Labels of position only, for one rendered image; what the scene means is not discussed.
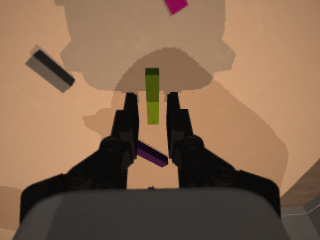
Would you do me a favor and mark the magenta rectangular block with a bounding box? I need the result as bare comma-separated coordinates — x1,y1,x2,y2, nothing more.
165,0,188,15

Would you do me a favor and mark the dark grey rectangular bar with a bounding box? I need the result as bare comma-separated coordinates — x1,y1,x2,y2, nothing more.
25,49,75,93

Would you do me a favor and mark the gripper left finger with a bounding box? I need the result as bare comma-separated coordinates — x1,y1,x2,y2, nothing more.
19,92,139,225

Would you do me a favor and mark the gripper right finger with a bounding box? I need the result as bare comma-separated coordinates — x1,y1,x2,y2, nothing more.
166,92,281,219

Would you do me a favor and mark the dark purple rod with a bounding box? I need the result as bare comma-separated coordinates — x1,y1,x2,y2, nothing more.
137,140,168,168

